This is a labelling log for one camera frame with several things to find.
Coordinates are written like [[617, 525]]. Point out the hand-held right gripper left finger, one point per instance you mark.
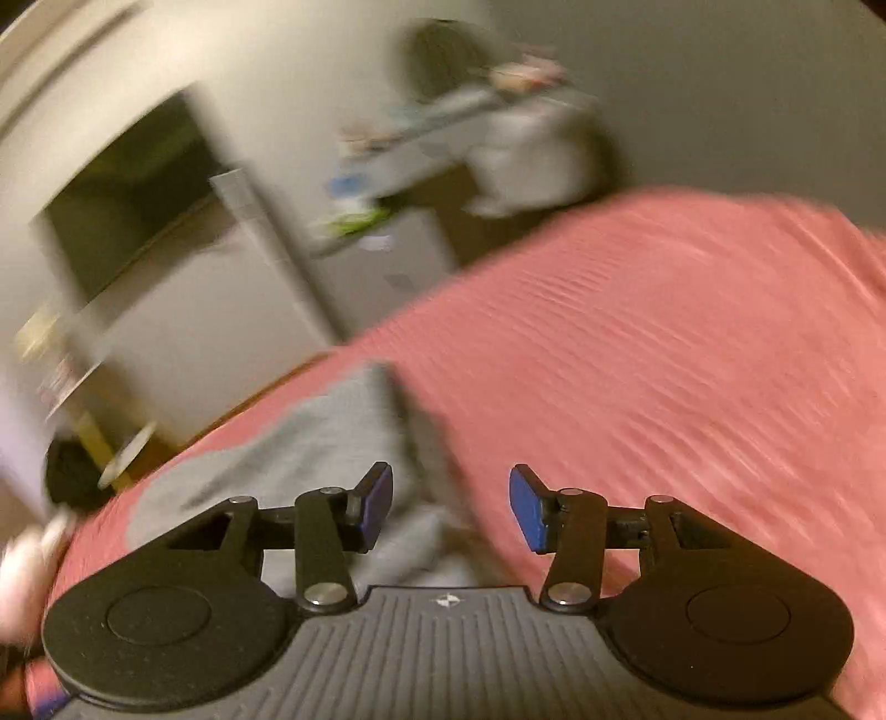
[[377, 505]]

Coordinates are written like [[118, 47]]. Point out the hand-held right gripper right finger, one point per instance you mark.
[[529, 509]]

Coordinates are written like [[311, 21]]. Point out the grey pants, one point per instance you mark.
[[311, 443]]

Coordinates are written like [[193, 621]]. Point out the pink ribbed bed sheet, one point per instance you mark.
[[657, 346]]

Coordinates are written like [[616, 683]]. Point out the white cabinet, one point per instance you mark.
[[207, 332]]

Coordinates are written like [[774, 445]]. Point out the grey dressing table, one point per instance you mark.
[[415, 235]]

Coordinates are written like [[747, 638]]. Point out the yellow wooden stool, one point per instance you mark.
[[97, 436]]

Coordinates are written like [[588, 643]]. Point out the blue and green shelf clutter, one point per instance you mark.
[[349, 208]]

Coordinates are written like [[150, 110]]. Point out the black round object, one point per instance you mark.
[[76, 478]]

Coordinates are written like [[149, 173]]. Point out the white cloth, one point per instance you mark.
[[533, 159]]

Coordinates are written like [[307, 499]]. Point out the pink and white toiletries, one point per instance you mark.
[[526, 73]]

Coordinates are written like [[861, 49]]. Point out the round mirror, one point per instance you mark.
[[443, 62]]

